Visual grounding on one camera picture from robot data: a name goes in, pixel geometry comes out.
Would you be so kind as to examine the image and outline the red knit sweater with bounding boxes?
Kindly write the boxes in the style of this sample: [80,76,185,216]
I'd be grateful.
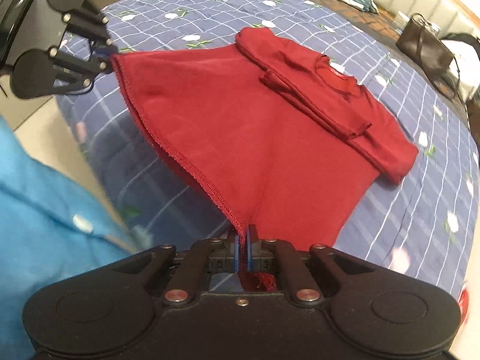
[110,26,421,293]

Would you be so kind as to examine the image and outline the blue shirt of person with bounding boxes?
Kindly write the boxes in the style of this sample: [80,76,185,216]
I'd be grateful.
[0,121,142,359]

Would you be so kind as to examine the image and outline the blue floral checked quilt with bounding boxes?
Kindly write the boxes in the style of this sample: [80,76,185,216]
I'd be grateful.
[58,0,479,296]

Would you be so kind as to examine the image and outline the red white round object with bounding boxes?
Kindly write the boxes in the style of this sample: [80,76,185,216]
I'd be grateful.
[457,283,479,329]

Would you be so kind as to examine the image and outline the brown bamboo sleeping mat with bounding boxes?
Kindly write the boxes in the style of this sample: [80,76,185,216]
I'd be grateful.
[312,0,400,48]

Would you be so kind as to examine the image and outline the dark brown leather handbag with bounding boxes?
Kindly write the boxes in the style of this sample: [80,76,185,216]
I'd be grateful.
[396,13,457,100]

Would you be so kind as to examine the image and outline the white tote bag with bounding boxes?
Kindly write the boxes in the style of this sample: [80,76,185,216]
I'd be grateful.
[441,33,479,103]

